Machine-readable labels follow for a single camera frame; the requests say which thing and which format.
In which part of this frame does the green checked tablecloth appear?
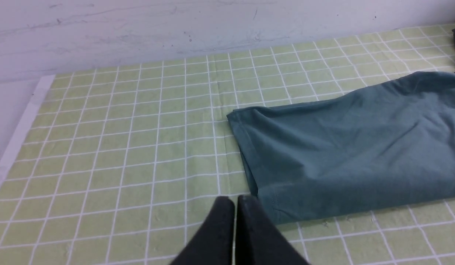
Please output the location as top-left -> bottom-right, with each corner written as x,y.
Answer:
0,24 -> 455,265

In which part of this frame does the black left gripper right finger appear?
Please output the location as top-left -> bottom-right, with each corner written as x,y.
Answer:
235,195 -> 309,265

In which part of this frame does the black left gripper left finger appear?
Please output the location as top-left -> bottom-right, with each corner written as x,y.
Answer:
171,196 -> 235,265

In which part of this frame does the green long-sleeved shirt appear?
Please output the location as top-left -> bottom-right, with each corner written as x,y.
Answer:
227,71 -> 455,225

